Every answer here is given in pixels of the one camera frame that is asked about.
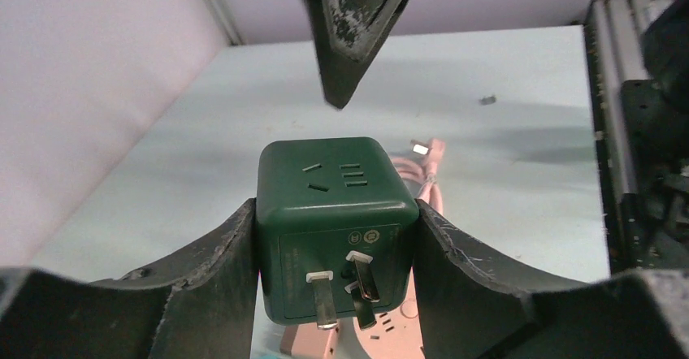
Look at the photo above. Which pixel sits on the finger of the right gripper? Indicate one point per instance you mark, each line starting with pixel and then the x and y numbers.
pixel 348 34

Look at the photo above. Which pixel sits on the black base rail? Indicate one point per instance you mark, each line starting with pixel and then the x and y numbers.
pixel 637 59

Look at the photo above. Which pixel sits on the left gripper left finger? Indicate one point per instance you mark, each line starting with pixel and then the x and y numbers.
pixel 197 302

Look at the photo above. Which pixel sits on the pink round power strip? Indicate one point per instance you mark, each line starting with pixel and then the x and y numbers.
pixel 397 334

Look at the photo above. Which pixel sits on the dark green cube socket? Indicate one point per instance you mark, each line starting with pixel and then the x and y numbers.
pixel 335 225

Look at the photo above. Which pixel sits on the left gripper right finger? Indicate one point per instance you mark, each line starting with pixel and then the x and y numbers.
pixel 475 302

